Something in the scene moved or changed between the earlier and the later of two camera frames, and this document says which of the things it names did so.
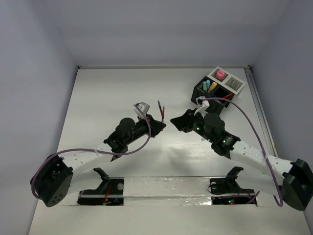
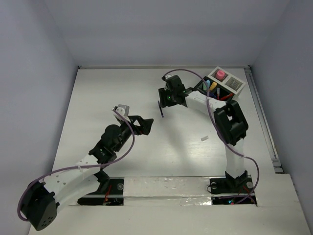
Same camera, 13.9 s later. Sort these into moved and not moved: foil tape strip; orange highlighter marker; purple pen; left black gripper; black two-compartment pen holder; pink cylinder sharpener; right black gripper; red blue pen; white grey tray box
Moved: right black gripper; left black gripper; red blue pen
Not moved: white grey tray box; orange highlighter marker; purple pen; foil tape strip; black two-compartment pen holder; pink cylinder sharpener
